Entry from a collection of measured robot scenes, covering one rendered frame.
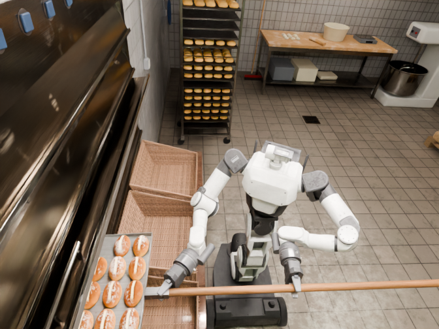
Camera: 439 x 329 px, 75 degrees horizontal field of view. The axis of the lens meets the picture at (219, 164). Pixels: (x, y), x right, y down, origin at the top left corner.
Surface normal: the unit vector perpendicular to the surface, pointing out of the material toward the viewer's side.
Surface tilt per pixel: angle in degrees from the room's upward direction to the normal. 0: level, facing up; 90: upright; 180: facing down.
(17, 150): 70
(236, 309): 0
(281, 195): 90
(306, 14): 90
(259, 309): 0
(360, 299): 0
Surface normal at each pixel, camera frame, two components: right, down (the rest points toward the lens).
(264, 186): -0.37, 0.58
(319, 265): 0.07, -0.77
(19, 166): 0.96, -0.25
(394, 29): 0.07, 0.64
